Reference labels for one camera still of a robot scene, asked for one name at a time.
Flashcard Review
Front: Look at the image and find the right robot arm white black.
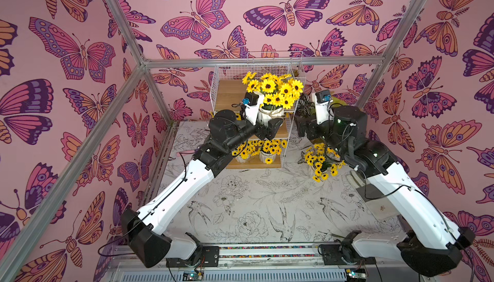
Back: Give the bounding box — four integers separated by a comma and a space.
295, 104, 475, 277

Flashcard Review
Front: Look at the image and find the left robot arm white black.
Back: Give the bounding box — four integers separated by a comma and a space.
120, 110, 284, 268

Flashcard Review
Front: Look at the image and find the leafy plant in glass vase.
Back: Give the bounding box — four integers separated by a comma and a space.
295, 93, 347, 120

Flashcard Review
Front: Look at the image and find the white grey gardening glove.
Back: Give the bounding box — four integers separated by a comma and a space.
342, 171, 399, 221

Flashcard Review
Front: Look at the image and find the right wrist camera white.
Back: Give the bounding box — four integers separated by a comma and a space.
311, 90, 332, 125

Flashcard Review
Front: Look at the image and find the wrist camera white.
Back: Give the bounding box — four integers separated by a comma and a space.
240, 92, 264, 126
311, 90, 332, 125

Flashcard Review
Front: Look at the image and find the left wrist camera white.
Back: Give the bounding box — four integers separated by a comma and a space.
240, 92, 264, 126

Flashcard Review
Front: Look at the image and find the white wire shelf rack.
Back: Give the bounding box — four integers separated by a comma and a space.
210, 63, 306, 171

